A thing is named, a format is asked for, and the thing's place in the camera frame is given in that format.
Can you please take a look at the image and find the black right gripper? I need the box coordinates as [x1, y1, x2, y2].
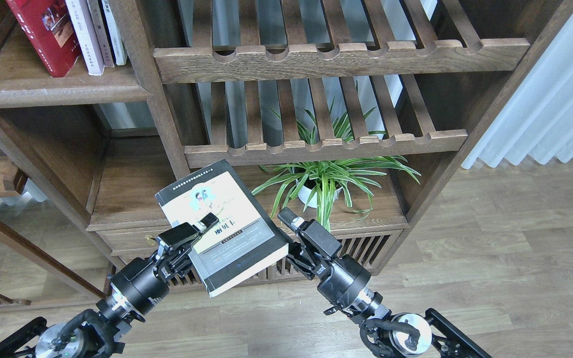
[278, 207, 373, 309]

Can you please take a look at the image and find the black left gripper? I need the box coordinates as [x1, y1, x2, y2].
[108, 212, 220, 316]

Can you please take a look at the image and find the yellow green black book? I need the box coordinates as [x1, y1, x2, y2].
[155, 160, 289, 297]

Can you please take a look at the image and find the pale lavender white book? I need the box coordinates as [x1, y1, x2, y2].
[66, 0, 104, 76]

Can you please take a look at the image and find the red paperback book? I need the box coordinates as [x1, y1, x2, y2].
[6, 0, 81, 78]

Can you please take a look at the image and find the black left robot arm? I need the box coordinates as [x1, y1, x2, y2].
[0, 213, 218, 358]

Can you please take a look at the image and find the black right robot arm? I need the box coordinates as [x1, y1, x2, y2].
[278, 208, 488, 358]

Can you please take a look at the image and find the white plant pot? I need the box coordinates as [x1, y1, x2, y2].
[297, 180, 343, 211]

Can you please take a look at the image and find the green spider plant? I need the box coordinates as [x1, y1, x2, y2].
[249, 97, 422, 232]

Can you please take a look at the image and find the dark wooden bookshelf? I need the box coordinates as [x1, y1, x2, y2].
[0, 0, 573, 274]

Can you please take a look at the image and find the wooden furniture at left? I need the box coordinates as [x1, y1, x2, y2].
[0, 150, 109, 310]

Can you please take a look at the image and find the white green upright book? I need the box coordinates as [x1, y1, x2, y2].
[101, 0, 128, 66]

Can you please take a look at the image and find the white sheer curtain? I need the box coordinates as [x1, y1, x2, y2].
[462, 14, 573, 169]

